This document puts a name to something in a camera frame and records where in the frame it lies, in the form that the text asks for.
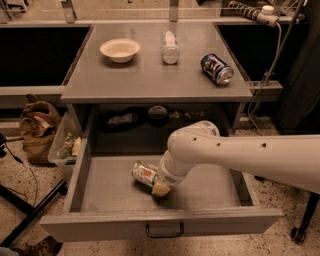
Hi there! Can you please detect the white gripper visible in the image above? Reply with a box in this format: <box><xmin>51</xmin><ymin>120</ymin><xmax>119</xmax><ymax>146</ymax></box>
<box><xmin>152</xmin><ymin>151</ymin><xmax>195</xmax><ymax>197</ymax></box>

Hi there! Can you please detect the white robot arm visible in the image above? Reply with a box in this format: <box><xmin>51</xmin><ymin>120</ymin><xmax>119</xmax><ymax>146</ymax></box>
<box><xmin>158</xmin><ymin>120</ymin><xmax>320</xmax><ymax>194</ymax></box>

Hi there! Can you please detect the grey open top drawer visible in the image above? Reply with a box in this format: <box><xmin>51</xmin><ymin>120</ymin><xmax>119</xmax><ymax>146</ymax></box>
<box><xmin>40</xmin><ymin>109</ymin><xmax>281</xmax><ymax>242</ymax></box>

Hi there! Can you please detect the blue pepsi can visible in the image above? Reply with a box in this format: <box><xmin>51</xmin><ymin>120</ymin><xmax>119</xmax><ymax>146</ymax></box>
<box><xmin>200</xmin><ymin>53</ymin><xmax>234</xmax><ymax>85</ymax></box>

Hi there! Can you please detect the clear plastic storage bin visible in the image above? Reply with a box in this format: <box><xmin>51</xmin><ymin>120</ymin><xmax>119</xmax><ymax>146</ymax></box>
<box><xmin>48</xmin><ymin>112</ymin><xmax>82</xmax><ymax>179</ymax></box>

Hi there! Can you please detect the grey cabinet desk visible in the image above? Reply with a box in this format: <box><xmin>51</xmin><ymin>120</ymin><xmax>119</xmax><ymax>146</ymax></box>
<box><xmin>60</xmin><ymin>21</ymin><xmax>254</xmax><ymax>134</ymax></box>

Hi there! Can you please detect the brown bag on floor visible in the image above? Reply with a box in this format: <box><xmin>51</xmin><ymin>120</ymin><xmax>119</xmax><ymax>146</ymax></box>
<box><xmin>19</xmin><ymin>94</ymin><xmax>61</xmax><ymax>165</ymax></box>

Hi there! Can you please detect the white paper bowl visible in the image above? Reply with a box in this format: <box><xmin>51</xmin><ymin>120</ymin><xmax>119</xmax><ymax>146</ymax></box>
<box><xmin>100</xmin><ymin>39</ymin><xmax>140</xmax><ymax>63</ymax></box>

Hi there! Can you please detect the black metal floor stand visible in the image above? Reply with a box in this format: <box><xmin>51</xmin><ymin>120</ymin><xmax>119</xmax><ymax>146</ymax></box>
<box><xmin>0</xmin><ymin>180</ymin><xmax>68</xmax><ymax>247</ymax></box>

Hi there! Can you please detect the black drawer handle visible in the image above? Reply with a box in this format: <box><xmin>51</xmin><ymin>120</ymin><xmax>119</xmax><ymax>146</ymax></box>
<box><xmin>145</xmin><ymin>223</ymin><xmax>184</xmax><ymax>239</ymax></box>

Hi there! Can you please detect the white corrugated hose fixture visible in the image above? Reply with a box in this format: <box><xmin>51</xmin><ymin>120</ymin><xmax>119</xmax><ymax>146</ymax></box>
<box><xmin>228</xmin><ymin>0</ymin><xmax>279</xmax><ymax>27</ymax></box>

